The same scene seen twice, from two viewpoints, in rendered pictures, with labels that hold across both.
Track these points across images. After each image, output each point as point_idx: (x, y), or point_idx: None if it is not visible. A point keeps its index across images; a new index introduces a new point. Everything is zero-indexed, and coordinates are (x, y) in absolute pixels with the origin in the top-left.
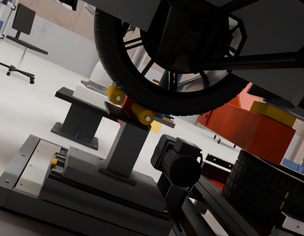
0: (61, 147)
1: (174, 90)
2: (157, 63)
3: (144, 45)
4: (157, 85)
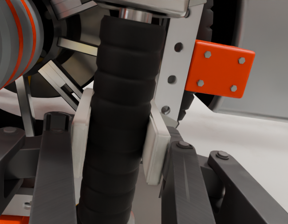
0: None
1: (3, 118)
2: (53, 97)
3: (84, 85)
4: (40, 120)
